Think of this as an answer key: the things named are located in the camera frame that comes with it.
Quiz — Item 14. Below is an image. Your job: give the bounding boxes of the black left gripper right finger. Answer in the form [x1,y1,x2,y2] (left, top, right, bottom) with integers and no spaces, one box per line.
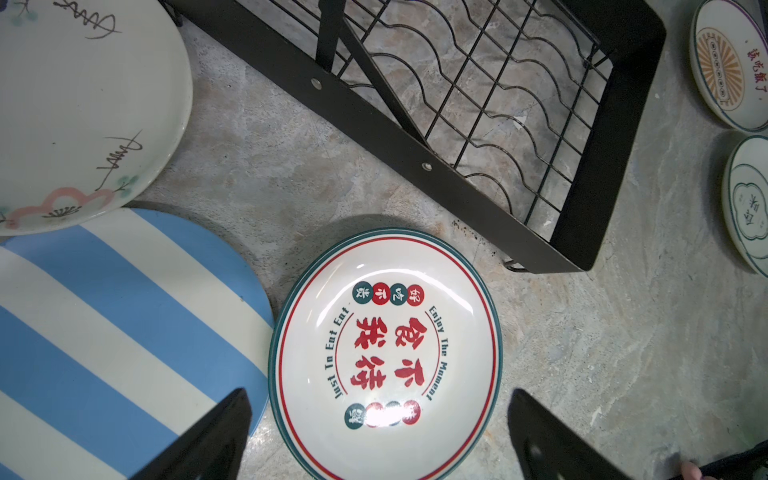
[507,388,627,479]

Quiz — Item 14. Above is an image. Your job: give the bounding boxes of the small pink pig toy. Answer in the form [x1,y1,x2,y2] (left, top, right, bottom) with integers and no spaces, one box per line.
[680,461,717,480]

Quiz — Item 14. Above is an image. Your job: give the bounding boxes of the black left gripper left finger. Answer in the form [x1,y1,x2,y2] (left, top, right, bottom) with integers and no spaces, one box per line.
[133,388,252,480]

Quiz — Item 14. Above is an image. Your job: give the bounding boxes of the cream floral plate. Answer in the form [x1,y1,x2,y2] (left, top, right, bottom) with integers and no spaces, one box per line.
[1,1,193,237]

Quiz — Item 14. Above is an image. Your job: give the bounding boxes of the blue white striped plate left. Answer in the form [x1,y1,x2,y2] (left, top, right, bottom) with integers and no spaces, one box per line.
[1,208,274,479]

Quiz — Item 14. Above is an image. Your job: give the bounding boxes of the black wire dish rack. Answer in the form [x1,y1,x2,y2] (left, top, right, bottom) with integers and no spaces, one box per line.
[165,1,666,274]

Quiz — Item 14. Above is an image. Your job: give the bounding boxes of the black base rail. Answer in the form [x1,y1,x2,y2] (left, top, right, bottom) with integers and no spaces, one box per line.
[674,441,768,480]

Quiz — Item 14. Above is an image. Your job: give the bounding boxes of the white plate red Chinese characters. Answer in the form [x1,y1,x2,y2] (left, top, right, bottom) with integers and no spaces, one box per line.
[268,228,503,479]

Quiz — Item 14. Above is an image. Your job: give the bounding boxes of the orange sunburst plate far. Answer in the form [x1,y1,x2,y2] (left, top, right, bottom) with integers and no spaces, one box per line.
[689,0,767,133]

